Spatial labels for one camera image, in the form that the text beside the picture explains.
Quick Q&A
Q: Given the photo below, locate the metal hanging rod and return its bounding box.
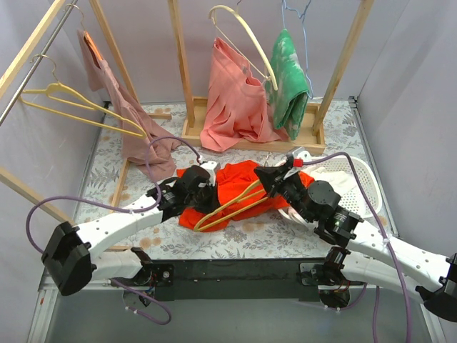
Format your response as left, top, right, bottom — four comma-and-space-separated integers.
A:
1, 1, 77, 122

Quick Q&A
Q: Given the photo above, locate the wooden rack with tray base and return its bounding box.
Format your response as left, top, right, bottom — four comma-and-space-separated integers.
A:
168, 1, 373, 155

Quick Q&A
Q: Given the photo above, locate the yellow hanger under pink garment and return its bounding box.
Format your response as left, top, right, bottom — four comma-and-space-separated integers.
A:
19, 54, 146, 139

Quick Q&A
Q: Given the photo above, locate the blue wire hanger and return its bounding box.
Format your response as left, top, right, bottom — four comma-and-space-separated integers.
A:
281, 0, 314, 99

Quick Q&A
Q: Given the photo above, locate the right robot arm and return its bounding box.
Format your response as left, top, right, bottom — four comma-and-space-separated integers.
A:
254, 164, 456, 322

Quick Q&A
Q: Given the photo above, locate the green white hanging cloth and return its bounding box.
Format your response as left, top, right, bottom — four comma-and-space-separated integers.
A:
265, 29, 309, 140

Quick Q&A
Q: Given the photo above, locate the black base bar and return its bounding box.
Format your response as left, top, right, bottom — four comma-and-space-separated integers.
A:
111, 258, 354, 303

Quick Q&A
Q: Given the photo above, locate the cream wooden hanger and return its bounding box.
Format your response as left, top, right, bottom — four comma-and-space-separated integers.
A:
208, 4, 278, 91

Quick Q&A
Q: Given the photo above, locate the yellow plastic hanger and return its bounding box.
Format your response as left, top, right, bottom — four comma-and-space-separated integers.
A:
193, 160, 270, 232

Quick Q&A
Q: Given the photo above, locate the salmon pink pleated garment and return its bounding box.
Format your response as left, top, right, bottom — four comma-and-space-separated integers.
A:
200, 38, 288, 152

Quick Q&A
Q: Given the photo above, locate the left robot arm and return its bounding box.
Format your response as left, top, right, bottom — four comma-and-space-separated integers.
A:
41, 161, 220, 296

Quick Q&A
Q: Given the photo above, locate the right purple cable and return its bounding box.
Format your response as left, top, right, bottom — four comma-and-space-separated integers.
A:
299, 151, 412, 343

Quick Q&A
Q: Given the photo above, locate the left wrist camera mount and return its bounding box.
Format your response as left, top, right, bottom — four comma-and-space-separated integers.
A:
197, 156, 221, 186

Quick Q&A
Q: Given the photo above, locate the white plastic laundry basket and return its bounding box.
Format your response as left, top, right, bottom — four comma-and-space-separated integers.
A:
278, 155, 383, 222

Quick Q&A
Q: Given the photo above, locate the wooden side clothes rack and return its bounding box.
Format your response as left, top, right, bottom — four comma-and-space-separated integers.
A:
1, 1, 176, 234

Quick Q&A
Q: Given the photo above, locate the dusty pink hanging garment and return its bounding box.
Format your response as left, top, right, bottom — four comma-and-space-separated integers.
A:
77, 30, 181, 181

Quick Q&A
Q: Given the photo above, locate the orange t-shirt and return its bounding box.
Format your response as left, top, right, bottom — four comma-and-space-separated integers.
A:
176, 159, 313, 229

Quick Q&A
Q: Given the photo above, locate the white cloth in basket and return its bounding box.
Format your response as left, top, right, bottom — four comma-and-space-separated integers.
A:
298, 166, 364, 216

